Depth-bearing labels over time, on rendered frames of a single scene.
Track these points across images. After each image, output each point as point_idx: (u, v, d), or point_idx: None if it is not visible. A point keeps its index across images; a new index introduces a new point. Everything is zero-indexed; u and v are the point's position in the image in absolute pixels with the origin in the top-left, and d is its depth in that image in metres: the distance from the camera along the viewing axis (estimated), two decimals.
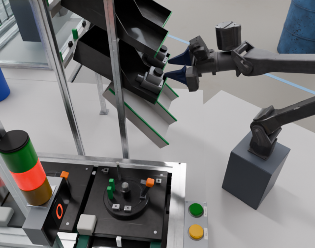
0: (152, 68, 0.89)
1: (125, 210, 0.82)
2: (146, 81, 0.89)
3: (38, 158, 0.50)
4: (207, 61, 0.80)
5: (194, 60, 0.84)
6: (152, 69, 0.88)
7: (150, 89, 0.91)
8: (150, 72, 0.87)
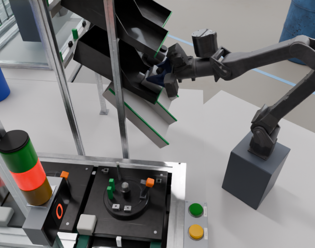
0: (155, 67, 0.88)
1: (125, 210, 0.82)
2: None
3: (38, 158, 0.50)
4: (185, 68, 0.82)
5: (173, 68, 0.86)
6: (155, 68, 0.88)
7: (150, 88, 0.90)
8: (153, 71, 0.87)
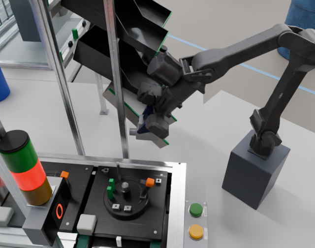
0: (141, 116, 0.80)
1: (125, 210, 0.82)
2: None
3: (38, 158, 0.50)
4: (163, 100, 0.72)
5: None
6: (141, 117, 0.80)
7: (147, 139, 0.81)
8: (140, 121, 0.78)
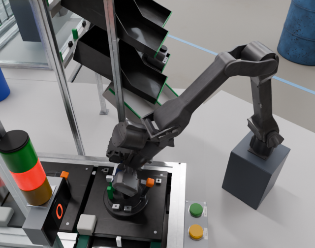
0: (116, 165, 0.80)
1: (125, 210, 0.82)
2: None
3: (38, 158, 0.50)
4: (131, 157, 0.71)
5: None
6: (116, 167, 0.80)
7: None
8: (114, 172, 0.78)
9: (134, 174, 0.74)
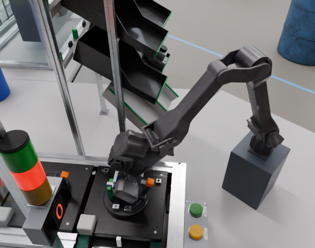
0: (116, 172, 0.82)
1: (125, 210, 0.82)
2: None
3: (38, 158, 0.50)
4: (132, 165, 0.73)
5: None
6: (117, 173, 0.82)
7: None
8: (114, 179, 0.80)
9: (134, 181, 0.76)
